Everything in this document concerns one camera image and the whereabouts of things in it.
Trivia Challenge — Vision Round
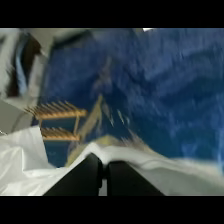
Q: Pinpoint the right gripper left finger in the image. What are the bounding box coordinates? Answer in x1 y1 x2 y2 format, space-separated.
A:
43 152 104 197

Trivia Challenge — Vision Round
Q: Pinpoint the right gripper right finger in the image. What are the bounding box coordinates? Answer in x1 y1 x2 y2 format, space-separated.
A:
106 160 165 197

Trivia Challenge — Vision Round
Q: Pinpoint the white garment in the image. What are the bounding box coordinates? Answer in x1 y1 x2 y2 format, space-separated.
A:
0 125 224 197

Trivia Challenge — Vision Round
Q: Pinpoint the wooden rack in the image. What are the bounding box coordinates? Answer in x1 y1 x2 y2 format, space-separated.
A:
24 99 88 143

